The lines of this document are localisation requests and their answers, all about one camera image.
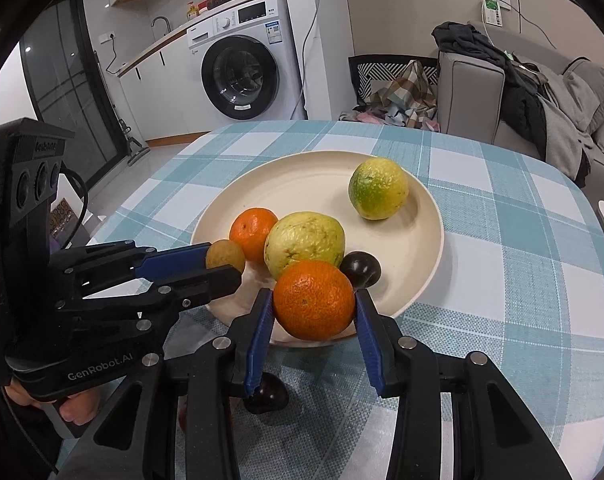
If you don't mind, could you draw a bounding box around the large orange tangerine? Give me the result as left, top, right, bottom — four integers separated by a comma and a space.
273, 260, 356, 341

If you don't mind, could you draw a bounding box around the stick vacuum cleaner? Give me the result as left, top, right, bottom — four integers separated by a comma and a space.
94, 50, 150, 166

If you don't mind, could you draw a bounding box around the brown longan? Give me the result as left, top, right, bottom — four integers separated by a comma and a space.
205, 239, 246, 273

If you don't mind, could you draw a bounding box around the dark clothes pile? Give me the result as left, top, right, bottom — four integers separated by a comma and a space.
432, 21, 547, 161

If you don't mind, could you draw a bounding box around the white kitchen counter cabinet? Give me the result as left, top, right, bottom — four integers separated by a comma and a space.
117, 25, 203, 143

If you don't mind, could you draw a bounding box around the grey blanket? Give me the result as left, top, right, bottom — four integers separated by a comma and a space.
532, 67, 595, 188

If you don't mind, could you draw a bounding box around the green white wall charger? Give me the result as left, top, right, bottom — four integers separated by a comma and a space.
480, 0, 503, 28

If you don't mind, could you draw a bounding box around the cream round plate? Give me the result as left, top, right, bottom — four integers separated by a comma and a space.
190, 150, 444, 348

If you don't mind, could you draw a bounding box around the teal checked tablecloth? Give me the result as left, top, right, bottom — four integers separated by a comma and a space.
57, 120, 604, 480

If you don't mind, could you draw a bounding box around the white washing machine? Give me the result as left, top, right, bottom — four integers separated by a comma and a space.
186, 0, 305, 122

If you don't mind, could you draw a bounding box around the grey sofa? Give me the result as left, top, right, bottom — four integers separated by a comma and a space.
438, 20, 604, 186

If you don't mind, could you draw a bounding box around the dark purple plum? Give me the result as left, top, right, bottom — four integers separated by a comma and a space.
244, 372, 289, 415
341, 251, 383, 290

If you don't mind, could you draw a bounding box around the person's left hand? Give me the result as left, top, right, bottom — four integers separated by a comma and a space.
4, 377, 100, 426

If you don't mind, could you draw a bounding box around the plaid cloth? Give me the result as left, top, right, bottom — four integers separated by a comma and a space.
339, 60, 440, 131

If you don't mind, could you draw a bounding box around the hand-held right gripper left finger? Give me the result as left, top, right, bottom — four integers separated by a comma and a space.
57, 287, 275, 480

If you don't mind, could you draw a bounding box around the gold patterned sign plate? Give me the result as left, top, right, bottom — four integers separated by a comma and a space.
47, 199, 75, 236

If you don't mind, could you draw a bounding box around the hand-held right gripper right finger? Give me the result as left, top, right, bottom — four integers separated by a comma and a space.
354, 288, 575, 480

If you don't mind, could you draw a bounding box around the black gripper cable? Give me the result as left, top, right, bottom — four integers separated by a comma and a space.
59, 165, 89, 246

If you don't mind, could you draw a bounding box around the black patterned laundry basket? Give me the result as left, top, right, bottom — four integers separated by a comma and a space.
348, 55, 440, 111

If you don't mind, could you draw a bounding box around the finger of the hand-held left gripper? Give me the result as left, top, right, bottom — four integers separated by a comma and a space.
57, 241, 213, 286
57, 266, 243, 321

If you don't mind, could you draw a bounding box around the pale yellow citrus fruit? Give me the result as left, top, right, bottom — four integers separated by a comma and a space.
264, 211, 347, 281

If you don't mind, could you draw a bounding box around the green yellow citrus fruit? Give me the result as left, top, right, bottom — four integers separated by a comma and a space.
348, 157, 411, 221

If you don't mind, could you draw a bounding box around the grey hanging cable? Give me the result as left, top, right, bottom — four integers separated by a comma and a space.
297, 0, 325, 121

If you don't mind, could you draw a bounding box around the dark glass door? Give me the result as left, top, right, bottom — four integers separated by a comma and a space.
19, 0, 133, 171

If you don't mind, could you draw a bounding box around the small orange tangerine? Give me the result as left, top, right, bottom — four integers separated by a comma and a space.
229, 207, 280, 264

